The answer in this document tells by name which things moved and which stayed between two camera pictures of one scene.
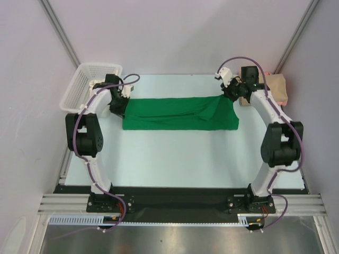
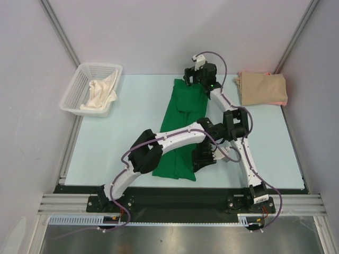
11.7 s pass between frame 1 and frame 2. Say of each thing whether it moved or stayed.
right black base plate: stayed
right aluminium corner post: stayed
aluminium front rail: stayed
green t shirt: moved
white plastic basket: stayed
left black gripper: moved
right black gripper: moved
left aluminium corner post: stayed
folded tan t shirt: stayed
